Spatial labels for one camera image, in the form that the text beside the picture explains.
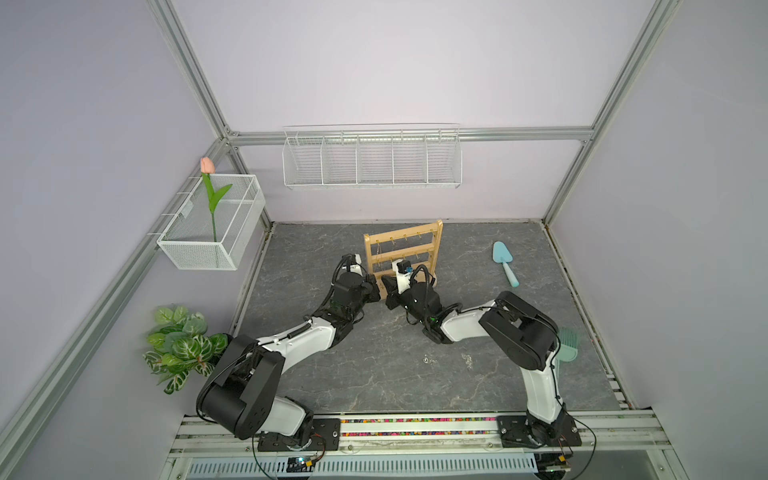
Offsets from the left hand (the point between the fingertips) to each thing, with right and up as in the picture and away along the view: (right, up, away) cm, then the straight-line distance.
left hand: (376, 277), depth 88 cm
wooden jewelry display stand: (+17, +2, +10) cm, 20 cm away
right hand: (+1, 0, +2) cm, 2 cm away
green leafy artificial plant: (-39, -11, -27) cm, 49 cm away
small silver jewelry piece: (+27, -24, -2) cm, 36 cm away
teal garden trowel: (+45, +6, +21) cm, 50 cm away
